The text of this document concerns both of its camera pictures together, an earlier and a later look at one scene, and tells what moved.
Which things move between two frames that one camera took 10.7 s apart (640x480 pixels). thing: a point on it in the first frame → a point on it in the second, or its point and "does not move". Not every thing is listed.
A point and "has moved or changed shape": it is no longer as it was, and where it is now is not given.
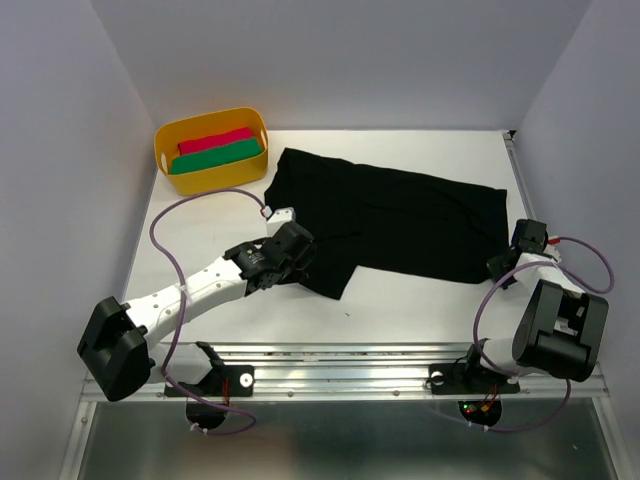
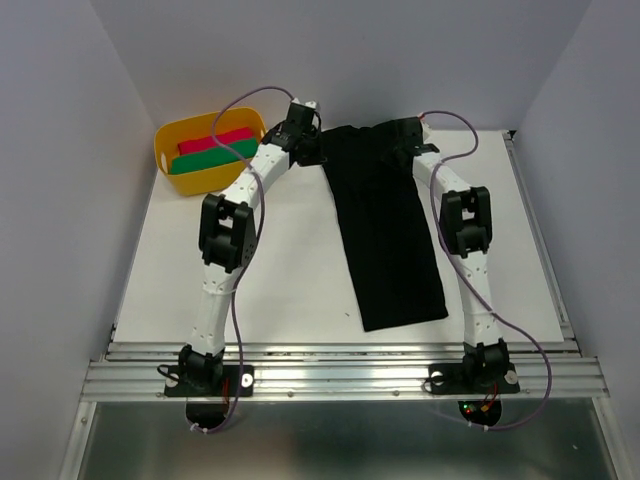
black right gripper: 493,267 → 386,157
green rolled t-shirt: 216,158 does not move
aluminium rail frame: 349,373 does not move
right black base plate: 461,379 does not move
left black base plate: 218,381 does not move
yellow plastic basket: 243,171 does not move
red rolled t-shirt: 215,140 does not move
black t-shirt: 383,221 has moved or changed shape
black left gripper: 298,268 → 318,159
